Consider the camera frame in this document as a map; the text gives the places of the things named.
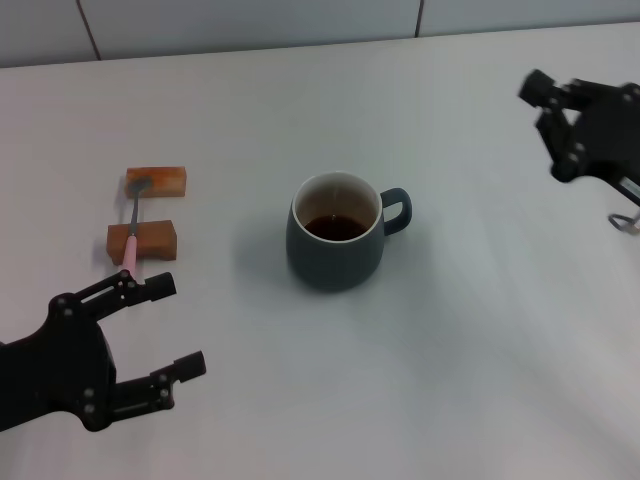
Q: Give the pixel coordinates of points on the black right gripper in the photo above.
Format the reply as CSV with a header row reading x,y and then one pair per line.
x,y
612,135

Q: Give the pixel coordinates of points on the dark brown wooden block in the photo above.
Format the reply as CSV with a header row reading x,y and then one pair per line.
x,y
160,240

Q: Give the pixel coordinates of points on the dark coffee liquid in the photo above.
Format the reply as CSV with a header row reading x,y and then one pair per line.
x,y
335,227

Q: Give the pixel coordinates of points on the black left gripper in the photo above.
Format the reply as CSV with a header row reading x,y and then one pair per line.
x,y
65,365

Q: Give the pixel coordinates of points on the grey ceramic mug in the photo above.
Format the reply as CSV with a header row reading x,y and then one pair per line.
x,y
330,260

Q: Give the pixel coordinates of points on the light orange wooden block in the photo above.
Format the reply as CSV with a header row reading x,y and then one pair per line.
x,y
170,182

